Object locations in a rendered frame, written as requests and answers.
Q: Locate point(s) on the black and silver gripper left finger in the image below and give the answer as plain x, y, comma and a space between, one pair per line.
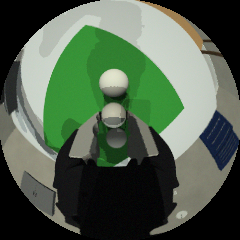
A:
78, 148

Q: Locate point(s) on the green square mat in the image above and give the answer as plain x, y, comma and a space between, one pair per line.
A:
73, 94

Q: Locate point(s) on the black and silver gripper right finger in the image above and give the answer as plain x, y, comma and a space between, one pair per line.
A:
148, 147

